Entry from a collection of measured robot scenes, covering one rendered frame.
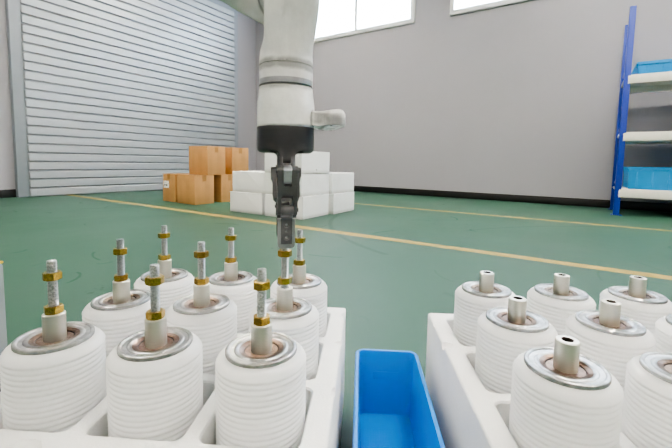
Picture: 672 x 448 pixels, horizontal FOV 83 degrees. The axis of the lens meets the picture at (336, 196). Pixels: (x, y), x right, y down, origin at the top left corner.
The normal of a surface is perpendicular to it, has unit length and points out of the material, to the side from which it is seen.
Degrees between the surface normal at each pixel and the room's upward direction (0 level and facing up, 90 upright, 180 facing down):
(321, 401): 0
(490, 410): 0
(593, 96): 90
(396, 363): 88
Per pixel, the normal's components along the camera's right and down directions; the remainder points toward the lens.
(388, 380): -0.07, 0.05
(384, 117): -0.55, 0.07
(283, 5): 0.15, 0.38
